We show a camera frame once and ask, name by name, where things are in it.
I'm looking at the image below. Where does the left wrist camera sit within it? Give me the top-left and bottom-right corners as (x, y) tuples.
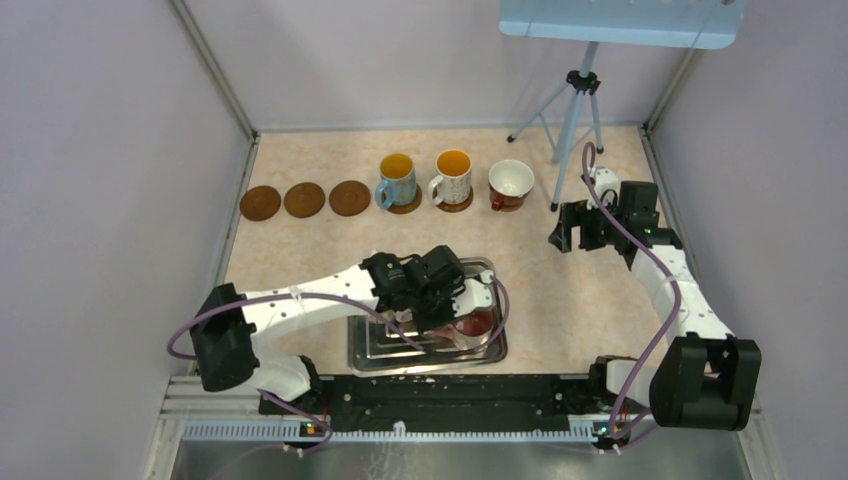
(452, 270), (497, 318)

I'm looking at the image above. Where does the music stand tripod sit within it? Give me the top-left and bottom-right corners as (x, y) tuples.
(506, 41), (604, 212)

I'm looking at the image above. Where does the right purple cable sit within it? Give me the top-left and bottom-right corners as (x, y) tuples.
(580, 141), (684, 455)

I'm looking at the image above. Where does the blue butterfly mug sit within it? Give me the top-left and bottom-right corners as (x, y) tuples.
(375, 153), (417, 210)

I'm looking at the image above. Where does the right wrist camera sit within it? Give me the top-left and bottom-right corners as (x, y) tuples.
(589, 166), (620, 208)

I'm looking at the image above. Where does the blue music stand desk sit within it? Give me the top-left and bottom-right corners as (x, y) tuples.
(499, 0), (747, 50)

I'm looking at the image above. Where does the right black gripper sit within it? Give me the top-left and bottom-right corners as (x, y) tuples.
(549, 194), (627, 253)

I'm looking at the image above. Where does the pink mug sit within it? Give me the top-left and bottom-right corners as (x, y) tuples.
(434, 310), (494, 351)

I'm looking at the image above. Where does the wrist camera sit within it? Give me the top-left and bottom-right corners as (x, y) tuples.
(452, 270), (497, 318)
(589, 166), (620, 208)

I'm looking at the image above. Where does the white red-bottom cup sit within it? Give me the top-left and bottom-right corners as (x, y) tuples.
(488, 159), (535, 212)

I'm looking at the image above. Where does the steel serving tray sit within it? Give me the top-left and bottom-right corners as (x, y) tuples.
(347, 257), (507, 378)

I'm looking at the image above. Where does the brown coaster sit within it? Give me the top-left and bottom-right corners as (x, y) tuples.
(239, 185), (282, 222)
(437, 189), (474, 213)
(329, 180), (371, 217)
(283, 182), (326, 218)
(387, 185), (422, 215)

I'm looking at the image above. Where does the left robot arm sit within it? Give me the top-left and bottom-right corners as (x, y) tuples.
(189, 245), (476, 414)

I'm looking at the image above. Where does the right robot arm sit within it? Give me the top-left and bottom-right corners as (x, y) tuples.
(549, 181), (762, 431)

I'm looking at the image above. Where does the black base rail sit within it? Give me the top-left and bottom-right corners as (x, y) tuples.
(293, 374), (615, 433)

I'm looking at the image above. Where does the silver mug orange inside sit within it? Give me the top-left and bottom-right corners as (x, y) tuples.
(428, 149), (472, 207)

